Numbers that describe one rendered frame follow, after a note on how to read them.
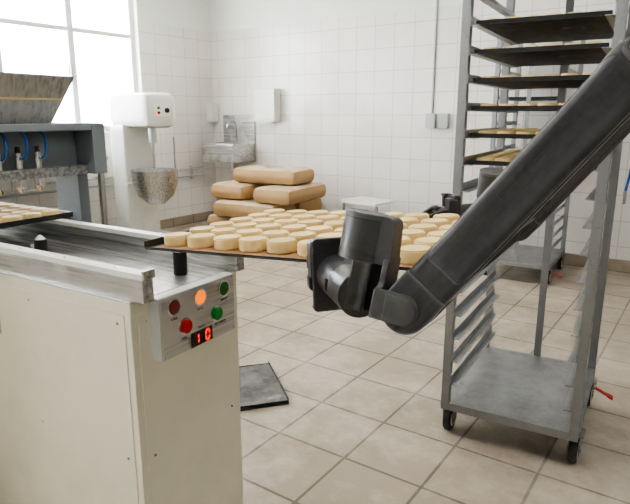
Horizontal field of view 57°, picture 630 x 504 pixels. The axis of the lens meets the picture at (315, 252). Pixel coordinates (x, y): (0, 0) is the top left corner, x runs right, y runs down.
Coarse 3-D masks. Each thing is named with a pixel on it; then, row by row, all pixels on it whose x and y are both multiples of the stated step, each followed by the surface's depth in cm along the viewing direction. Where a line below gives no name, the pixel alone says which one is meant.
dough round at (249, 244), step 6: (240, 240) 97; (246, 240) 96; (252, 240) 96; (258, 240) 96; (264, 240) 97; (240, 246) 97; (246, 246) 96; (252, 246) 96; (258, 246) 96; (264, 246) 97
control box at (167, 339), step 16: (224, 272) 139; (176, 288) 126; (192, 288) 127; (208, 288) 131; (160, 304) 119; (192, 304) 127; (208, 304) 132; (224, 304) 137; (160, 320) 120; (176, 320) 124; (192, 320) 128; (208, 320) 133; (224, 320) 138; (160, 336) 121; (176, 336) 124; (192, 336) 128; (208, 336) 133; (160, 352) 122; (176, 352) 125
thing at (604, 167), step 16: (624, 0) 166; (624, 16) 167; (624, 32) 168; (608, 160) 176; (608, 176) 177; (592, 224) 182; (592, 240) 183; (592, 256) 184; (592, 272) 185; (592, 288) 186; (592, 304) 187; (592, 320) 190; (576, 368) 193; (576, 384) 194; (576, 400) 195; (576, 416) 196; (576, 432) 197
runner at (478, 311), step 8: (488, 296) 256; (496, 296) 262; (480, 304) 245; (488, 304) 251; (472, 312) 234; (480, 312) 241; (464, 320) 224; (472, 320) 231; (456, 328) 216; (464, 328) 223; (456, 336) 215
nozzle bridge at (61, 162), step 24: (0, 144) 168; (24, 144) 174; (48, 144) 181; (72, 144) 188; (96, 144) 186; (24, 168) 175; (48, 168) 177; (72, 168) 184; (96, 168) 187; (72, 192) 197
